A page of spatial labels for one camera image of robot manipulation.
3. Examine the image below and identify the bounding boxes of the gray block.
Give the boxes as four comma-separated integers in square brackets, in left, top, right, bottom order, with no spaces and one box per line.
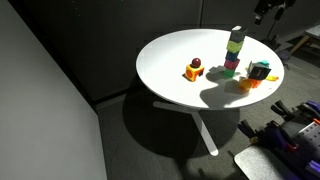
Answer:
[229,25,248,43]

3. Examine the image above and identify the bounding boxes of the magenta block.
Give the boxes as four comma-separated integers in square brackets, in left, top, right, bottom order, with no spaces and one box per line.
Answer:
[223,58,241,71]

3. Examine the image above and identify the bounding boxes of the blue block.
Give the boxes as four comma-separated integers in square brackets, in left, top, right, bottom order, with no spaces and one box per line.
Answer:
[225,49,240,63]

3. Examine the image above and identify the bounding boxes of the lime green block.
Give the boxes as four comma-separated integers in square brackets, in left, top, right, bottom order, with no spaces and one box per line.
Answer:
[226,39,245,54]

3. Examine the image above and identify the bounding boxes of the orange cube with holes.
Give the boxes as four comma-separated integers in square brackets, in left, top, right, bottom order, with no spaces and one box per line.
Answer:
[185,63,205,82]

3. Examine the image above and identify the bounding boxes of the dark red ball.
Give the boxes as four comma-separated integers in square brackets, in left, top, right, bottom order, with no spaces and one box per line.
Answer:
[190,57,202,69]

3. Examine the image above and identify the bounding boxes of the white table base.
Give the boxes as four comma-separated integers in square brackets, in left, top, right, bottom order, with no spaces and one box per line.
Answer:
[152,100,220,157]

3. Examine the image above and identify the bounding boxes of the orange fruit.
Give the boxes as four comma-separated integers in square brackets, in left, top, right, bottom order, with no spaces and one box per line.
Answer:
[239,79,252,92]

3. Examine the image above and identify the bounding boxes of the orange red toy piece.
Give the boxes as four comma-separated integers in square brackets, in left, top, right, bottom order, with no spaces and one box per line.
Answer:
[248,78,262,89]

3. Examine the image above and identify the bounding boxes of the white cube with teal triangle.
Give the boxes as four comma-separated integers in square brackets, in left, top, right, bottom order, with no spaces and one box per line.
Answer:
[247,60,272,81]

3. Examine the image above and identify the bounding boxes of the gray flat plate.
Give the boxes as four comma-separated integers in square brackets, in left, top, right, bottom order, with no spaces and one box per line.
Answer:
[234,144,288,180]

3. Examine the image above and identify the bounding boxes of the black clamp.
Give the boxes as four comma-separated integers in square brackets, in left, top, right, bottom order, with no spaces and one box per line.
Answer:
[270,99,298,122]

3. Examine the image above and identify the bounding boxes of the purple clamp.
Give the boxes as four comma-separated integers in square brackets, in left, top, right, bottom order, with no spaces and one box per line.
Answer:
[299,100,320,118]

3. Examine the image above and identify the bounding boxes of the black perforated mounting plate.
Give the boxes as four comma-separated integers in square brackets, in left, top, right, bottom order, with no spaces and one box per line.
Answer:
[293,121,320,161]

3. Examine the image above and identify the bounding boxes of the wooden side table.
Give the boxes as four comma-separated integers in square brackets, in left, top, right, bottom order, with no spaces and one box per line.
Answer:
[289,24,320,56]

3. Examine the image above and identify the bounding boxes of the black camera tripod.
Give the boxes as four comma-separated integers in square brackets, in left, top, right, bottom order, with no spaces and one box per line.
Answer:
[253,0,296,51]

